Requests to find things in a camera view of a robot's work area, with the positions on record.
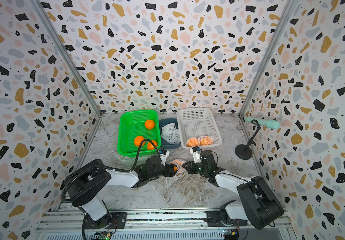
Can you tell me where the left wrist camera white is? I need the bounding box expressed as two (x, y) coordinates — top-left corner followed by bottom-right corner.
(159, 149), (169, 165)

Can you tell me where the black corrugated cable conduit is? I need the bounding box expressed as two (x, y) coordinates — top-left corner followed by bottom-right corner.
(59, 138), (159, 203)

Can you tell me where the white foam net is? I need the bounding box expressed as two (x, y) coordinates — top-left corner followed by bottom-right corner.
(161, 123), (177, 136)
(166, 129), (180, 145)
(170, 159), (187, 174)

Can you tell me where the white plastic mesh basket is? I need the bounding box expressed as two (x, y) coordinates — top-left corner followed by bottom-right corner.
(177, 108), (223, 149)

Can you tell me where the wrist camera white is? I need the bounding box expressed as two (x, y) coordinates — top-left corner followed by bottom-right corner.
(159, 149), (169, 165)
(190, 146), (202, 164)

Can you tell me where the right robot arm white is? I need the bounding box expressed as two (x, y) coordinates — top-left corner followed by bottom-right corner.
(183, 147), (284, 230)

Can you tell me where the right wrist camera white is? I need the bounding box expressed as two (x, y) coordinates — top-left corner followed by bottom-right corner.
(190, 146), (202, 164)

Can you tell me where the black microphone stand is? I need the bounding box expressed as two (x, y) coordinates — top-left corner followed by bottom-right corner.
(235, 119), (261, 160)

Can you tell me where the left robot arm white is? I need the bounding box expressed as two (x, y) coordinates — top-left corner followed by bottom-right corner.
(60, 155), (179, 222)

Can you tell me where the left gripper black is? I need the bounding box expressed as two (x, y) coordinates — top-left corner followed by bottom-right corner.
(150, 163), (183, 181)

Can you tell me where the dark teal plastic bin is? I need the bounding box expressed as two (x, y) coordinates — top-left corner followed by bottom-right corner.
(159, 118), (181, 150)

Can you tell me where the green plastic mesh basket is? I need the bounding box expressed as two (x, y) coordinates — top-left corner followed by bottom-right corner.
(117, 110), (161, 158)

